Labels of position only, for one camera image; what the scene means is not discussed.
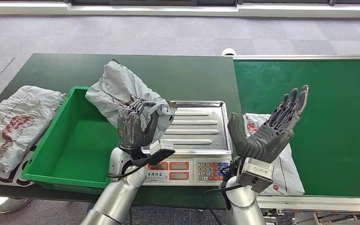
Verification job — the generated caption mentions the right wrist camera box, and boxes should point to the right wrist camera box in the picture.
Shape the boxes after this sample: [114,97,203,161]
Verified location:
[236,157,275,194]

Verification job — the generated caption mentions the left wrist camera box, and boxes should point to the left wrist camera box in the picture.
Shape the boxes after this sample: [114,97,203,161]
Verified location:
[140,139,176,167]

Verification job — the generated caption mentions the white window sill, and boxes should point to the white window sill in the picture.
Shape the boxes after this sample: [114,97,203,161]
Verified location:
[0,1,360,19]

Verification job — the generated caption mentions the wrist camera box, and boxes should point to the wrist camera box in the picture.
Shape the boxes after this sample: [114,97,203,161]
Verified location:
[140,139,176,167]
[236,157,275,194]

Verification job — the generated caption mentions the green plastic crate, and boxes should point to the green plastic crate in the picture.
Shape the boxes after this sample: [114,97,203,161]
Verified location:
[21,86,120,195]

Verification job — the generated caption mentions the white electronic scale steel tray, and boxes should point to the white electronic scale steel tray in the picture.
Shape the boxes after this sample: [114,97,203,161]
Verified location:
[142,100,233,187]

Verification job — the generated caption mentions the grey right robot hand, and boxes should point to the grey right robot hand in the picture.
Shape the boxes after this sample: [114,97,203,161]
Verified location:
[227,84,309,164]

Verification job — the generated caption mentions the silver round table base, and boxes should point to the silver round table base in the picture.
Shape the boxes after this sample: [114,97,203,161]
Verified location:
[0,196,31,215]

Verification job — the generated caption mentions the white bag dark letters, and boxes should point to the white bag dark letters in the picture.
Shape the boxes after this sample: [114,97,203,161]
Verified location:
[0,150,35,188]

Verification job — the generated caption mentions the grey parcel bag faded red print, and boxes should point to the grey parcel bag faded red print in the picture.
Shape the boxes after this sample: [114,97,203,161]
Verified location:
[0,85,66,173]

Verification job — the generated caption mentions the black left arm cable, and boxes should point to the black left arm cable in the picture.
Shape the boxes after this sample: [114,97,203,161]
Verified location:
[106,150,151,180]

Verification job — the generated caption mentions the grey parcel bag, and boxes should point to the grey parcel bag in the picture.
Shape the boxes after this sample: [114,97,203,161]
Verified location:
[85,60,178,144]

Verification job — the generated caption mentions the grey parcel bag bright red logo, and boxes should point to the grey parcel bag bright red logo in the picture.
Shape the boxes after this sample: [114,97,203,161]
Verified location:
[242,112,306,197]

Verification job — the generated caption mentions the green conveyor belt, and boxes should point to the green conveyor belt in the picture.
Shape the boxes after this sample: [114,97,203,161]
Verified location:
[233,59,360,198]

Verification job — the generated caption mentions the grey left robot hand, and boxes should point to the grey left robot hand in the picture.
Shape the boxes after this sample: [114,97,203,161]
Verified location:
[117,98,160,151]

